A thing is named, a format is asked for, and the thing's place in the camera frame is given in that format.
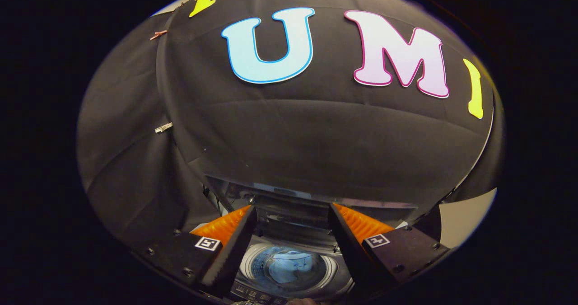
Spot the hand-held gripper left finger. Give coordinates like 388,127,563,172
133,205,258,299

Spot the silver washing machine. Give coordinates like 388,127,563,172
203,176,418,305

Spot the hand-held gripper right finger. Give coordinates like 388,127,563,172
327,202,452,296

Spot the light blue polo shirt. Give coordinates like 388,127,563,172
255,247,322,285

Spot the black backdrop cloth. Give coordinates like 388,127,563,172
76,0,505,251

